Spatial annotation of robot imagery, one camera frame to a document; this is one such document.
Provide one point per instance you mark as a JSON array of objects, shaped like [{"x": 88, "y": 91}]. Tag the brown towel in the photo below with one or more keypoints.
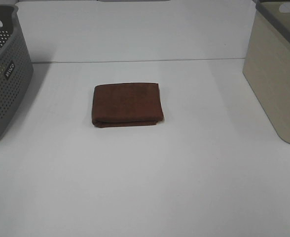
[{"x": 126, "y": 104}]

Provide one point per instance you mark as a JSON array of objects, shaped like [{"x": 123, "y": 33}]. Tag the grey perforated plastic basket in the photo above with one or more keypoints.
[{"x": 16, "y": 69}]

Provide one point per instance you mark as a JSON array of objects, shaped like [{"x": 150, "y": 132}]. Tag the beige basket with grey rim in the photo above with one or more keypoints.
[{"x": 267, "y": 62}]

